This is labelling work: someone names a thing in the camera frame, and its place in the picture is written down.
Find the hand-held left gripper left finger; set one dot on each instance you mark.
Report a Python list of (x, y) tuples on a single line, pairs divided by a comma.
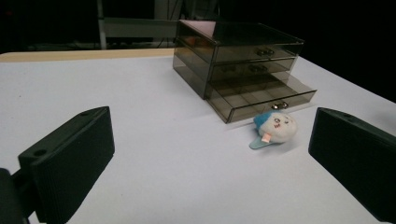
[(67, 165)]

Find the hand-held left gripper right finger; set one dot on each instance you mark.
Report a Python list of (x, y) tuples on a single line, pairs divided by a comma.
[(355, 155)]

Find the white and blue plush toy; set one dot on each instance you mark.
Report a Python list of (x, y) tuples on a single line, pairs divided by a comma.
[(275, 127)]

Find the smoky clear drawer organizer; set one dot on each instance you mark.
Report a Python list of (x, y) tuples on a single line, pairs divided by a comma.
[(224, 53)]

